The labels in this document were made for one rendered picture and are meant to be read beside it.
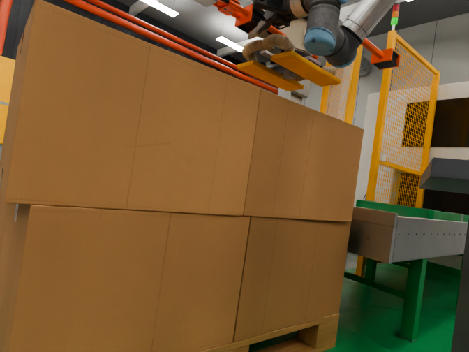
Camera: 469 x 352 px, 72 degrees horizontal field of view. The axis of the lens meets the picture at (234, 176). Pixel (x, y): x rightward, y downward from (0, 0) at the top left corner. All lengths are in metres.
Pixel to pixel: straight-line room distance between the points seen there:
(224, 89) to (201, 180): 0.26
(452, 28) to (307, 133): 10.81
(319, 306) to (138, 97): 1.06
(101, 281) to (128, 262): 0.07
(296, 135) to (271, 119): 0.13
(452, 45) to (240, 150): 10.87
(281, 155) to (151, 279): 0.56
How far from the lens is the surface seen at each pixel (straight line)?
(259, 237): 1.07
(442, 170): 0.75
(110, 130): 0.78
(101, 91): 0.78
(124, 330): 0.90
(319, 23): 1.03
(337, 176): 1.33
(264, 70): 1.39
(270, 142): 1.05
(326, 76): 1.40
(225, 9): 1.24
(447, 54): 11.58
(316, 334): 1.49
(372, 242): 1.52
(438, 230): 1.97
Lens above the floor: 0.65
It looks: 1 degrees up
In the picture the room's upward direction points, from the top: 8 degrees clockwise
